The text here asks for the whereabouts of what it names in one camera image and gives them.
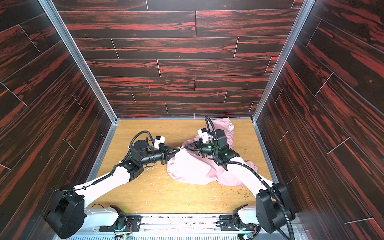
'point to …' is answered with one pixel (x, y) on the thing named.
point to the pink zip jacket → (186, 164)
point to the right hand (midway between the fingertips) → (186, 145)
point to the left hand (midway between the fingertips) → (180, 151)
